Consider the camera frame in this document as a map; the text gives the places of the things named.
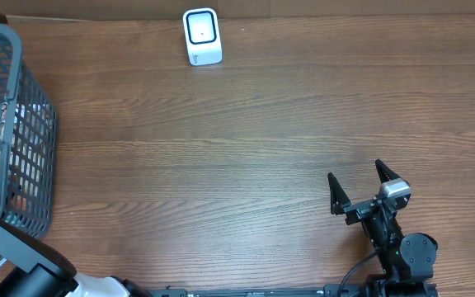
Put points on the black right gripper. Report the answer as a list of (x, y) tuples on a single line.
[(340, 201)]

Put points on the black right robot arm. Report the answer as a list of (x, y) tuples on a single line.
[(406, 260)]

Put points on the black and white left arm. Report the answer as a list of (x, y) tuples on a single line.
[(31, 268)]

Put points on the white barcode scanner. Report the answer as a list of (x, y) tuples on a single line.
[(203, 40)]

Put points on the grey plastic mesh basket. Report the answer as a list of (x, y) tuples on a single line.
[(29, 131)]

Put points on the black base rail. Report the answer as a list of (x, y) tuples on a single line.
[(245, 293)]

